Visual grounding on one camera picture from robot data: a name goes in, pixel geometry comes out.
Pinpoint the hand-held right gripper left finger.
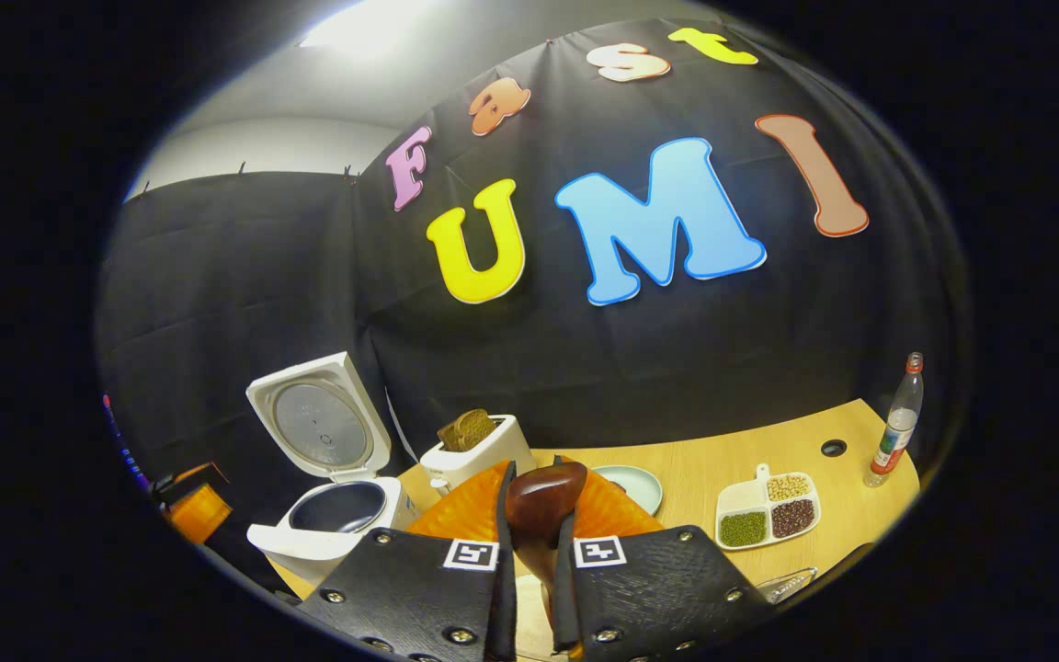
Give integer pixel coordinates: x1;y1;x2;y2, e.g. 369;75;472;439
295;460;519;662

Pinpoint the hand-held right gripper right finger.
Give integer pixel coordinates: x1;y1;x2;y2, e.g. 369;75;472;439
552;457;777;662

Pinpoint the brown wooden spoon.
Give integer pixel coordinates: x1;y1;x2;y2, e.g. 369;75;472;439
504;462;588;635

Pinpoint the white rice cooker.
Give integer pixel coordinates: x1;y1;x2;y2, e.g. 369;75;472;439
245;351;420;587

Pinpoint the pale green plate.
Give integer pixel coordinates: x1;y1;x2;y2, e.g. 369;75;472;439
592;464;665;517

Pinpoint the white toaster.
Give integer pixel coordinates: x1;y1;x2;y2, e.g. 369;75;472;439
419;414;538;497

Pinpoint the white divided bean dish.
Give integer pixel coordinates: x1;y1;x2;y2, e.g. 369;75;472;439
715;463;822;551

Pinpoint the black backdrop cloth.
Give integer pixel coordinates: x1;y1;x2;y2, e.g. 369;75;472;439
97;18;967;589

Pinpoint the clear plastic bottle red label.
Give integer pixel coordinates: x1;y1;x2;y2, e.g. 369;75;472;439
863;352;925;488

